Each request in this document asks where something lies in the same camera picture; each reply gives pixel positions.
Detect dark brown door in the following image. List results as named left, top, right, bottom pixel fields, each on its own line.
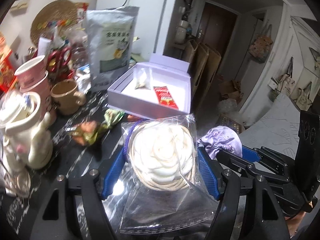
left=196, top=2, right=238, bottom=57

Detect red handled scissors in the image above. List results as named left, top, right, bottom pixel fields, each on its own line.
left=47, top=46, right=72, bottom=73

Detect lavender drawstring pouch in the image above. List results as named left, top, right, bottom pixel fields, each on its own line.
left=197, top=126, right=242, bottom=159

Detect pink panda paper cup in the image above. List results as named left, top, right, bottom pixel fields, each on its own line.
left=20, top=71, right=56, bottom=126

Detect green gold snack packet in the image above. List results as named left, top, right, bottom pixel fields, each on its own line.
left=67, top=121, right=106, bottom=146

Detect silver pear jasmine tea pouch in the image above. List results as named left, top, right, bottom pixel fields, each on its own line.
left=85, top=6, right=139, bottom=92

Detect white rabbit ceramic teapot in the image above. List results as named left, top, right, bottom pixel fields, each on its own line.
left=1, top=89, right=53, bottom=172

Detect dark red candy packet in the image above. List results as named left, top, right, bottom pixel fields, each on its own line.
left=127, top=114, right=141, bottom=122

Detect brown cardboard sheets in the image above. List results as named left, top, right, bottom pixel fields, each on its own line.
left=182, top=40, right=221, bottom=100

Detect egg carton box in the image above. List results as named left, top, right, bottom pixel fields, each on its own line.
left=216, top=114, right=245, bottom=134

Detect lavender open gift box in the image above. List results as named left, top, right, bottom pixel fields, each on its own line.
left=107, top=54, right=191, bottom=119

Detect beige ceramic mug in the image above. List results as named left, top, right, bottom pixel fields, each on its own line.
left=50, top=79, right=86, bottom=115

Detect white rice cooker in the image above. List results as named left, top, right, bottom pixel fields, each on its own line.
left=175, top=20, right=188, bottom=44

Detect red white snack packet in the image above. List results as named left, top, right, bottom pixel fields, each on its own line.
left=153, top=86, right=178, bottom=109

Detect orange snack bag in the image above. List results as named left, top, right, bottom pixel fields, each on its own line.
left=0, top=33, right=17, bottom=93

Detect hanging brown patterned bag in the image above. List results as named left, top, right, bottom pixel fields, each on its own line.
left=248, top=24, right=273, bottom=63

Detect clear bag with white coil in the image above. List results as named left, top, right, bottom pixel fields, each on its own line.
left=120, top=114, right=218, bottom=235

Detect light green snack packet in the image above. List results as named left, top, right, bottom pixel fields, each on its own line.
left=101, top=108, right=125, bottom=129

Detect clear zip bag with powder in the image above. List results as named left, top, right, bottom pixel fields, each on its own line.
left=133, top=68, right=153, bottom=89

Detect round woven straw mat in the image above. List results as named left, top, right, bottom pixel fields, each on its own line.
left=30, top=0, right=89, bottom=47

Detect upper pink paper cup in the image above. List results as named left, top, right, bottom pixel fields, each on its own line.
left=14, top=55, right=46, bottom=89

